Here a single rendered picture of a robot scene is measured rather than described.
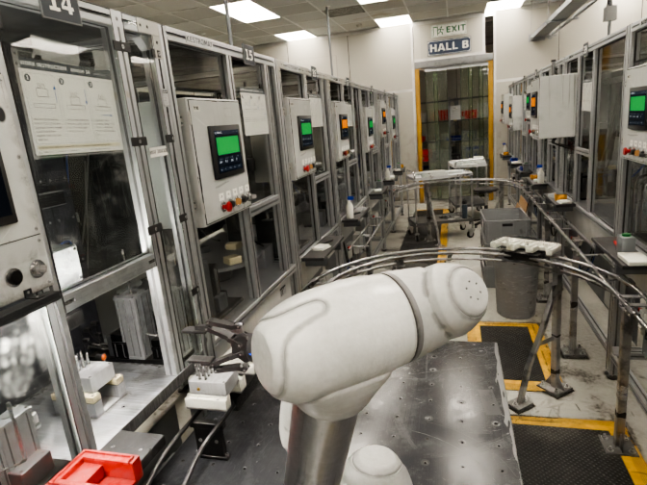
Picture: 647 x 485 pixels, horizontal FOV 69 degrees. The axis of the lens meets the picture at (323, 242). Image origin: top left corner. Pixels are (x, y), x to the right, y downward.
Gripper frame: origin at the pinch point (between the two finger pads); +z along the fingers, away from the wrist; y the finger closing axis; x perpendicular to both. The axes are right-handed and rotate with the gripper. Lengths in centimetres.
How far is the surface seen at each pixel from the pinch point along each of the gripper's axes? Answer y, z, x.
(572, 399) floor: -113, -131, -165
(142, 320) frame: -6.6, 38.0, -27.8
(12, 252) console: 34.6, 20.5, 28.6
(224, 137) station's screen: 53, 18, -70
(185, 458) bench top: -44.6, 16.1, -8.0
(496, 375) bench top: -45, -82, -69
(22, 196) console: 45, 21, 23
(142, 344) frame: -14.6, 38.0, -25.4
